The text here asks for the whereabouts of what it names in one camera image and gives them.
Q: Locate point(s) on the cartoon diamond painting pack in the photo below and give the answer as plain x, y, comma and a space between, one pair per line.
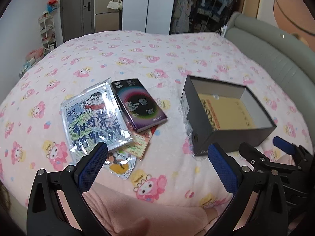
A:
93, 118

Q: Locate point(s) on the cartoon sticker pack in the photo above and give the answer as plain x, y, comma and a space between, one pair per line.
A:
120, 164

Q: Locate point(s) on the white rack shelf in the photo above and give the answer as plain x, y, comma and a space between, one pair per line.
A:
48, 33

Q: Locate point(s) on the grey padded headboard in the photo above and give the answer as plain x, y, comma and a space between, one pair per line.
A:
270, 61

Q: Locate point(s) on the red blue plush toy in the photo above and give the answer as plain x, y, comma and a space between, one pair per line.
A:
52, 2

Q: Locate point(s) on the pink printed blanket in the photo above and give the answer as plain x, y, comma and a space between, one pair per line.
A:
147, 59

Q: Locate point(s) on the white charger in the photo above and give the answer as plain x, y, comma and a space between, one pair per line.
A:
224, 30

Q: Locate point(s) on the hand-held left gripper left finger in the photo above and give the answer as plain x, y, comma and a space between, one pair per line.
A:
92, 168

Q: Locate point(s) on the small printed box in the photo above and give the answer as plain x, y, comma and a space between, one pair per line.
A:
25, 68

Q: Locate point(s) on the cardboard box with bag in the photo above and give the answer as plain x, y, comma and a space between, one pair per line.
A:
105, 14

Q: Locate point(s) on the red box with man portrait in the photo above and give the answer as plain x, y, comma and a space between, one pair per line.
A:
150, 130

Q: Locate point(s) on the white handbag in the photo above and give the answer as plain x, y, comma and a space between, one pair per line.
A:
113, 5

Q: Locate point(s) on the green orange printed card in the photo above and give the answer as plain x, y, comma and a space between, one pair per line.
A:
137, 146

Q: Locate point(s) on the pink bag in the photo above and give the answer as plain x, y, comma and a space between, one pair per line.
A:
37, 52

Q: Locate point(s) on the grey cabinet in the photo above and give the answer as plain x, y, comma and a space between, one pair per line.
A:
73, 9

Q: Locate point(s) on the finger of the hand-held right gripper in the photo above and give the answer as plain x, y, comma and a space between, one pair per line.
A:
253, 158
284, 143

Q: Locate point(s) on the white wardrobe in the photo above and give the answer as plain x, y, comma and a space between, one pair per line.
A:
147, 5

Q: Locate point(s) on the black screen protector box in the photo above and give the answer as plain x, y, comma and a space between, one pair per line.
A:
140, 105

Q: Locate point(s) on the yellow envelope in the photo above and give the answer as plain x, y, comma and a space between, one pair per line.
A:
228, 113

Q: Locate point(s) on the black cardboard box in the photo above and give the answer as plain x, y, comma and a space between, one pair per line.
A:
236, 140

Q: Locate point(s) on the round metal-rimmed mirror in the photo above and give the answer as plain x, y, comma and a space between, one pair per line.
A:
290, 5

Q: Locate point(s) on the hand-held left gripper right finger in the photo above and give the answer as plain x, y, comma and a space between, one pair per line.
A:
221, 169

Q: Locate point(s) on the hanging pale clothes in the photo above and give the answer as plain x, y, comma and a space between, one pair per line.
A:
182, 14

